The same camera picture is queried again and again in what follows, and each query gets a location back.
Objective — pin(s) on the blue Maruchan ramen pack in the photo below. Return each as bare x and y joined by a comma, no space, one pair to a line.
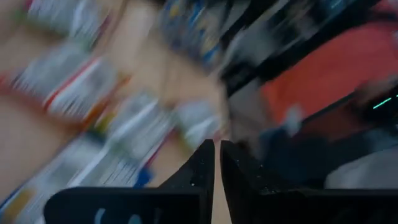
93,174
192,34

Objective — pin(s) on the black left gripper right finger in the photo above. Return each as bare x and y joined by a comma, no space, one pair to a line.
280,208

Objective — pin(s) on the black aluminium table frame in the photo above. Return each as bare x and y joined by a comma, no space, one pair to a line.
273,67

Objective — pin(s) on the orange Maruchan ramen pack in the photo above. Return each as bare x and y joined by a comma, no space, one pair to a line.
62,84

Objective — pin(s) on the pink green Maruchan ramen pack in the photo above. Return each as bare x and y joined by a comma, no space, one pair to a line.
62,15
199,121
136,130

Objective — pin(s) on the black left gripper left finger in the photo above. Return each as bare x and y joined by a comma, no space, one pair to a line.
140,205

